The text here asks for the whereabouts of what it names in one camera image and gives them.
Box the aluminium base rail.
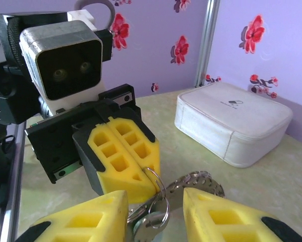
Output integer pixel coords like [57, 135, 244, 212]
[0, 120, 28, 242]

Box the left arm grey cable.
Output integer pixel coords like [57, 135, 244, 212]
[74, 0, 116, 32]

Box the green-capped silver key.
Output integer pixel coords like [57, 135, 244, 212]
[127, 166, 171, 242]

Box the aluminium frame post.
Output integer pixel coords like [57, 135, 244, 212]
[194, 0, 221, 88]

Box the white zippered pouch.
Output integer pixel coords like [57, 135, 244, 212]
[174, 82, 294, 169]

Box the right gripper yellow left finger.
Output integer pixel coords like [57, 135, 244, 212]
[14, 190, 130, 242]

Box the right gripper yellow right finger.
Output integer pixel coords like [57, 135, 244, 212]
[182, 188, 302, 242]

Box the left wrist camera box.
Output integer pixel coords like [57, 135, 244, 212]
[19, 20, 106, 113]

